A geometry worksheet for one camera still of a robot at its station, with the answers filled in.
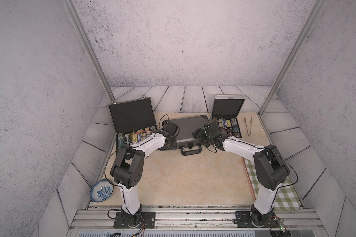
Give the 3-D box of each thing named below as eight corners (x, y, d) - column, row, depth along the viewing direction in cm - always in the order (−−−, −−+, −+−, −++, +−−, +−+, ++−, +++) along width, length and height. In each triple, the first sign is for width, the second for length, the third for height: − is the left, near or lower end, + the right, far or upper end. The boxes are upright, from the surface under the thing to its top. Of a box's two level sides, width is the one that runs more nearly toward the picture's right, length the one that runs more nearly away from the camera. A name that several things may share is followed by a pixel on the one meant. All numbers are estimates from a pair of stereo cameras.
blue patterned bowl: (90, 203, 80) (86, 201, 77) (98, 181, 88) (95, 179, 85) (109, 203, 80) (105, 201, 77) (115, 181, 88) (112, 178, 85)
